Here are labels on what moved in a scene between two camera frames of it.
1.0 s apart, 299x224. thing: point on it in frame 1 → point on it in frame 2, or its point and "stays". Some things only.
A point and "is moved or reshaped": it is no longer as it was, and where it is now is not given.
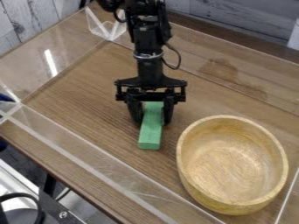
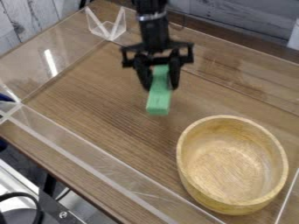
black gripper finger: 168,109 → 173,65
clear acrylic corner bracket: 108,30 stays
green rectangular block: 152,125 is moved or reshaped
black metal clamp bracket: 55,210 stays
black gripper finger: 135,109 → 143,68
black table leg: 49,186 stays
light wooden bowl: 232,164 stays
